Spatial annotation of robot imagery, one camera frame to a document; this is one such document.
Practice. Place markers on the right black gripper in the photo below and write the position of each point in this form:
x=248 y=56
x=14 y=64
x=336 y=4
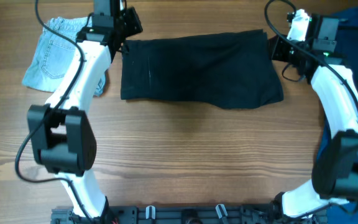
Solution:
x=275 y=52

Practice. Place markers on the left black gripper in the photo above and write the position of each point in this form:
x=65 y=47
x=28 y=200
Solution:
x=135 y=27

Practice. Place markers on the black shorts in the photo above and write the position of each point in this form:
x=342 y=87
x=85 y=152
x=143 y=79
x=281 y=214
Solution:
x=227 y=70

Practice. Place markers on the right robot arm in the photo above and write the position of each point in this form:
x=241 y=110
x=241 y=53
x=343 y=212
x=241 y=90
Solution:
x=310 y=46

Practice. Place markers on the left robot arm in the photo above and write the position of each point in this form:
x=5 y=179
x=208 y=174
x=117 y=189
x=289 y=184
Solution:
x=59 y=131

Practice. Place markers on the folded light blue jeans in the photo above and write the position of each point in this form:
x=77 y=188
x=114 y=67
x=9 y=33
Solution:
x=53 y=54

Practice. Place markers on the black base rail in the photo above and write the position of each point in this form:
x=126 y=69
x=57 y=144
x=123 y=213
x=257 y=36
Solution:
x=244 y=214

